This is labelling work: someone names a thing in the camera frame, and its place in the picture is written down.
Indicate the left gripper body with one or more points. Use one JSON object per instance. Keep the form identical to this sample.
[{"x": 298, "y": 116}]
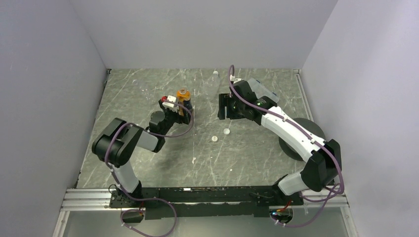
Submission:
[{"x": 173, "y": 116}]

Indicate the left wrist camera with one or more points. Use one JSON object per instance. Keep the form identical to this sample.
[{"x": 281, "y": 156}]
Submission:
[{"x": 170, "y": 102}]

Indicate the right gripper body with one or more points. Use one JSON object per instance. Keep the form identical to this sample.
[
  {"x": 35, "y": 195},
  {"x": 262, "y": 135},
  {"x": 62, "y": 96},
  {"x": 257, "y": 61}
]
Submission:
[{"x": 235, "y": 108}]

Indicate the short clear plastic bottle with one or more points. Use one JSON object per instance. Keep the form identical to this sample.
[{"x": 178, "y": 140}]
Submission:
[{"x": 211, "y": 85}]

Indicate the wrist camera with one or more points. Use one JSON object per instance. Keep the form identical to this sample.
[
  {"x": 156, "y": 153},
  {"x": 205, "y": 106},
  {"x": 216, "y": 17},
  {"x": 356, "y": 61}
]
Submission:
[
  {"x": 234, "y": 79},
  {"x": 170, "y": 102}
]

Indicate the orange juice bottle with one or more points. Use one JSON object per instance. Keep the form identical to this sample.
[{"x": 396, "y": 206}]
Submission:
[{"x": 184, "y": 98}]

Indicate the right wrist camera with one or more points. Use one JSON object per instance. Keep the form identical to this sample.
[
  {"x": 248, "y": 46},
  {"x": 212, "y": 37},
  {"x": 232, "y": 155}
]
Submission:
[{"x": 234, "y": 79}]

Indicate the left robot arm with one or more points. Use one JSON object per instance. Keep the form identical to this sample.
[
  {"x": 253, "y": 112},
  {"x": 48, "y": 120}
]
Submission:
[{"x": 115, "y": 144}]

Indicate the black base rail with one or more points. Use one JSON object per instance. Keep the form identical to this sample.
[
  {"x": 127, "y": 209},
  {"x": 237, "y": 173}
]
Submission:
[{"x": 159, "y": 202}]

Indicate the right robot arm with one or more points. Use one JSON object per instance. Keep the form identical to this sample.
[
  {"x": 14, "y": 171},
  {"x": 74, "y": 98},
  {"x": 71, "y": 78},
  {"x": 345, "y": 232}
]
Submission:
[{"x": 321, "y": 168}]

